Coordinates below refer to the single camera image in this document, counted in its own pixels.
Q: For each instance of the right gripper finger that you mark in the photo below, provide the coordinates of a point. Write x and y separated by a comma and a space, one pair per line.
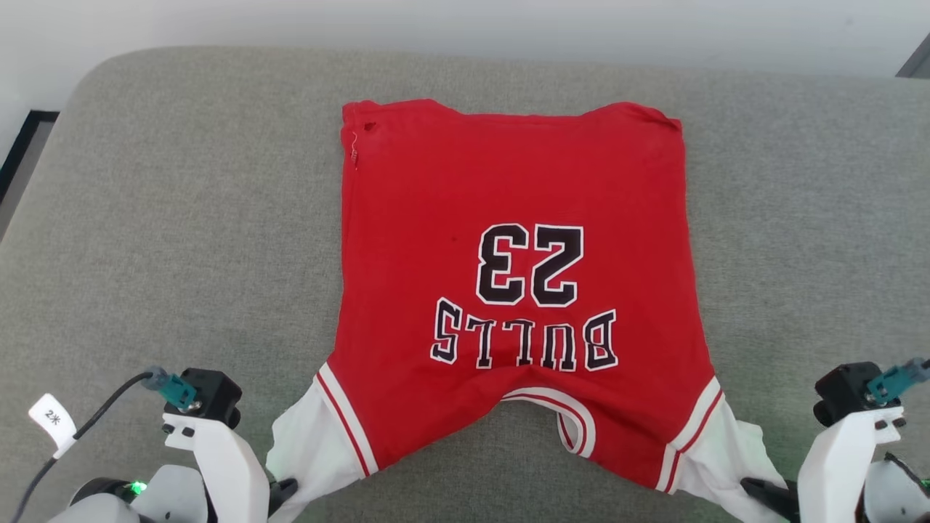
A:
774, 497

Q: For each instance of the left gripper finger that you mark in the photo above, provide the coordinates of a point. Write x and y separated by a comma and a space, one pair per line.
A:
282, 494

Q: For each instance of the red basketball jersey number 23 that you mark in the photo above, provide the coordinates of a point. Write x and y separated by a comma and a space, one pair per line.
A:
508, 290

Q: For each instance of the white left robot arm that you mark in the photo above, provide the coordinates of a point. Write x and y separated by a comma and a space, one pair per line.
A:
167, 492

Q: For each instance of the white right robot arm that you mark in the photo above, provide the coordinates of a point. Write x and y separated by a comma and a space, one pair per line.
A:
895, 495

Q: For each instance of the black skirting strip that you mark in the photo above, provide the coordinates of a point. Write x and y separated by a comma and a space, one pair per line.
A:
22, 145

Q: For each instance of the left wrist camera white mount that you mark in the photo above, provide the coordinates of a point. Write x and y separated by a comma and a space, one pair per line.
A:
225, 465

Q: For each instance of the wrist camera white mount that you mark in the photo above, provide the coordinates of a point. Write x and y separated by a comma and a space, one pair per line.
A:
835, 457
225, 465

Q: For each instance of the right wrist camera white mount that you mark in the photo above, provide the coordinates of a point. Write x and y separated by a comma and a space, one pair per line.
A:
835, 457

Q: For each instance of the teal left camera connector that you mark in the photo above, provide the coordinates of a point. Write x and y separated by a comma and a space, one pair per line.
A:
178, 392

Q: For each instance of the teal camera connector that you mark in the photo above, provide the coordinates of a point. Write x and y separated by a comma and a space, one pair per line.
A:
894, 381
178, 392

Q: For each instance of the teal right camera connector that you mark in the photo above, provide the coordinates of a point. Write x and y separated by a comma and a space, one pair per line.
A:
894, 381

